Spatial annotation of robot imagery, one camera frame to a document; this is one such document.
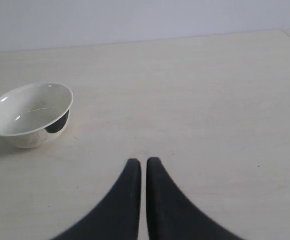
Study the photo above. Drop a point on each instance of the white ceramic bowl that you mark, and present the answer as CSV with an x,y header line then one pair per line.
x,y
34,114

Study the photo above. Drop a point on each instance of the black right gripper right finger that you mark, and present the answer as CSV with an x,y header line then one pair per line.
x,y
171,215

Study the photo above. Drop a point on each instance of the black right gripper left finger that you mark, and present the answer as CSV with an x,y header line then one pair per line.
x,y
116,216

